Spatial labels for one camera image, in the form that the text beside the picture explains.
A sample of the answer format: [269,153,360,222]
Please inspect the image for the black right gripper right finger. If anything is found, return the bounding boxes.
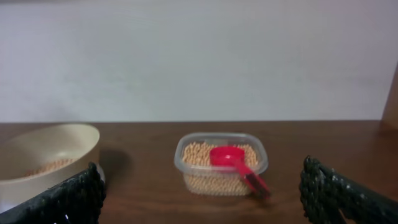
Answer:
[299,156,397,224]

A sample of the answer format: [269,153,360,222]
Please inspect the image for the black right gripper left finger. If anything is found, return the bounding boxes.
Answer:
[1,162,106,224]

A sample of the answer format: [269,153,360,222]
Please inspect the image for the red measuring scoop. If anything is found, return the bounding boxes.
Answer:
[210,146,271,199]

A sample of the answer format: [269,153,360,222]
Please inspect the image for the soybeans in bowl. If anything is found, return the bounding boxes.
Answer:
[23,159,76,177]

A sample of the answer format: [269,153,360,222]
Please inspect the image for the cream bowl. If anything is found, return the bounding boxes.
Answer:
[1,124,100,202]

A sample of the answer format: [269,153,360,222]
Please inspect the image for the white digital kitchen scale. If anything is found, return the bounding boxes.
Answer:
[0,163,106,214]

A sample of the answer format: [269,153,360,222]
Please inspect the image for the clear plastic container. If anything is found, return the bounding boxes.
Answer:
[174,133,270,198]

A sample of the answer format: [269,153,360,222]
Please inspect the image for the soybeans in container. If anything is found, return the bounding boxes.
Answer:
[182,142,251,196]

